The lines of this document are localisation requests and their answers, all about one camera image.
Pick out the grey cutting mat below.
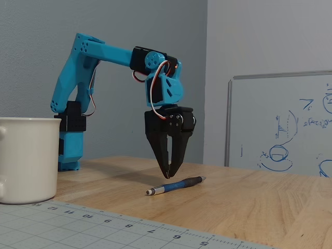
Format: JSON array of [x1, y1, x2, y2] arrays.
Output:
[[0, 199, 282, 249]]

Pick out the white red wrist servo cable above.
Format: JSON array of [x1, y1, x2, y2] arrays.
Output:
[[132, 60, 172, 122]]

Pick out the white ceramic mug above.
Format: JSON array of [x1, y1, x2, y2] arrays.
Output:
[[0, 117, 63, 205]]

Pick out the white red elbow servo cable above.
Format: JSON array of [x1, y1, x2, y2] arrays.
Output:
[[80, 61, 99, 118]]

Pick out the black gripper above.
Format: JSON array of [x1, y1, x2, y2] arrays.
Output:
[[144, 104, 196, 180]]

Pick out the whiteboard with blue drawings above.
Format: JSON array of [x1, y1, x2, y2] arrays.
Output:
[[224, 70, 332, 178]]

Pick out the blue pen with black grip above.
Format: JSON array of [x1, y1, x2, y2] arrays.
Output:
[[145, 176, 207, 197]]

